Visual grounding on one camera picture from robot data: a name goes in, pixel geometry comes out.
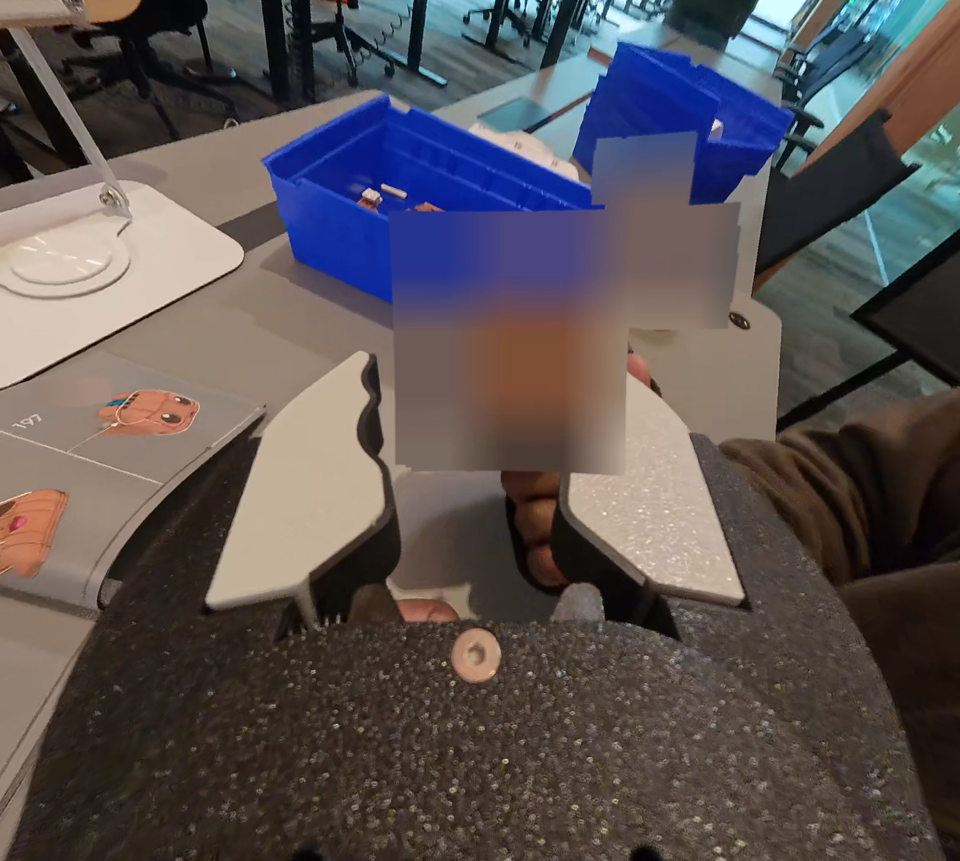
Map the person's right hand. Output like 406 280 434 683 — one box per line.
499 472 573 590

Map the white desk stand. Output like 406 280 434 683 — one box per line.
0 0 246 391

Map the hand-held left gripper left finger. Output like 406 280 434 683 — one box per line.
204 351 401 613

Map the person's left hand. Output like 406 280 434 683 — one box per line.
396 597 460 624

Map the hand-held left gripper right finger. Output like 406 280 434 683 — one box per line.
553 378 748 609

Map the blue plastic bin stack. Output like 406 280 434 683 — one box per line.
573 42 795 206

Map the grey instruction booklet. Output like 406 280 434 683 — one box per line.
0 351 267 611

